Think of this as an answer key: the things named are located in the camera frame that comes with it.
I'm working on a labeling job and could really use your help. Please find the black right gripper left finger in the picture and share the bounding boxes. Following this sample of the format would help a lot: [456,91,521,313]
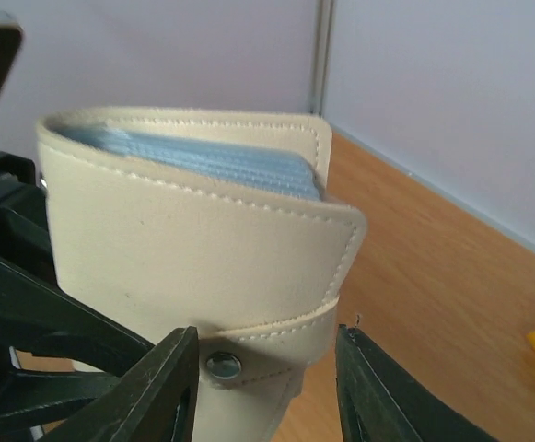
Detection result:
[57,327,199,441]

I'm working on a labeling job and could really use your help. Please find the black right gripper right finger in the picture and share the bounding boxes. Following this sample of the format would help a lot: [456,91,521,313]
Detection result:
[335,324,494,442]

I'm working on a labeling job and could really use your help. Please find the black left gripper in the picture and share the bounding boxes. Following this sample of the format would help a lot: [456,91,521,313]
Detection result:
[0,152,153,426]

